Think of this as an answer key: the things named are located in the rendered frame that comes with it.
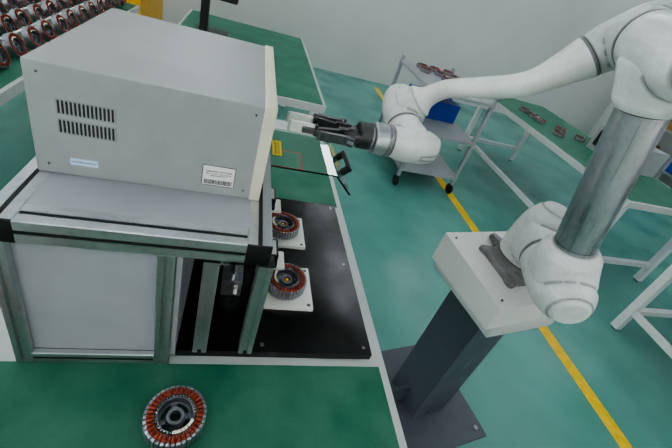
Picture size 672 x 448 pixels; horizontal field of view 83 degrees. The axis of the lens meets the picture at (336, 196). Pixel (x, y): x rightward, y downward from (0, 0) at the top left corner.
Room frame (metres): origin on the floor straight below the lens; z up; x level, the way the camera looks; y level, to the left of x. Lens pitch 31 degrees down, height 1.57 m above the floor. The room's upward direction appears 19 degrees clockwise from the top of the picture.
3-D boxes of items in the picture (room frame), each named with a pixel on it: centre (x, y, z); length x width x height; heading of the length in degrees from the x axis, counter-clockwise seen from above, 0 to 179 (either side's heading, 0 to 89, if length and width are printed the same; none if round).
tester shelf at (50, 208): (0.76, 0.40, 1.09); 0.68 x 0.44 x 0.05; 19
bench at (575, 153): (3.71, -1.98, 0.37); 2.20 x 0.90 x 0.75; 19
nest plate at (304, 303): (0.75, 0.05, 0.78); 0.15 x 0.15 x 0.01; 19
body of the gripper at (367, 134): (0.99, 0.01, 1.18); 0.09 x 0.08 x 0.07; 109
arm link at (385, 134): (1.01, -0.06, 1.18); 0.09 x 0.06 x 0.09; 19
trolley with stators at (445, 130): (3.57, -0.60, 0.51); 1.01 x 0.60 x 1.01; 19
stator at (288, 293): (0.75, 0.05, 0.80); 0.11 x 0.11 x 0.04
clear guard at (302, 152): (1.01, 0.15, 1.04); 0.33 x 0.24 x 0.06; 109
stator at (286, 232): (0.98, 0.13, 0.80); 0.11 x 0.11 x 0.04
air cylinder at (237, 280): (0.70, 0.19, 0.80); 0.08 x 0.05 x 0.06; 19
